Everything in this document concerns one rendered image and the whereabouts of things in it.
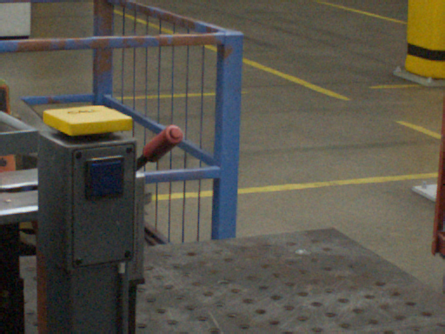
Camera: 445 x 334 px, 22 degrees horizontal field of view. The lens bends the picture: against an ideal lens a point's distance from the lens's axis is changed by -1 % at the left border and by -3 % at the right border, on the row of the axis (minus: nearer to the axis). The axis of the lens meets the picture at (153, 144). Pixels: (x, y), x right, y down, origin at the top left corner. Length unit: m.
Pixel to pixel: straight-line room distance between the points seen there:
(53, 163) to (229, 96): 2.23
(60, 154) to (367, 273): 1.12
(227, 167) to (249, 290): 1.37
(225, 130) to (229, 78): 0.15
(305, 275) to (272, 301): 0.15
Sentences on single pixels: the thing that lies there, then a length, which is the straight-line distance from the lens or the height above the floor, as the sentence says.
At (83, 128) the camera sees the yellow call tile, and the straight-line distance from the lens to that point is 0.99.
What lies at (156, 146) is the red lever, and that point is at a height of 1.11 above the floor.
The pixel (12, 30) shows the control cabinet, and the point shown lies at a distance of 9.28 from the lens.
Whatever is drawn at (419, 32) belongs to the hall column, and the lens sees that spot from 8.31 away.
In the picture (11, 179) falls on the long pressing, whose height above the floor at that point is 1.00.
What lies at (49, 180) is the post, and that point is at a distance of 1.02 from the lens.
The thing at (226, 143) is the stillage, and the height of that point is 0.64.
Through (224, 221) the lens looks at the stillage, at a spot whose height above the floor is 0.41.
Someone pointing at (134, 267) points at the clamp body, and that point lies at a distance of 1.23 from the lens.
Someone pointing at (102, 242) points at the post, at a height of 1.05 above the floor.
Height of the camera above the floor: 1.37
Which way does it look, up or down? 13 degrees down
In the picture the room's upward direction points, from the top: 1 degrees clockwise
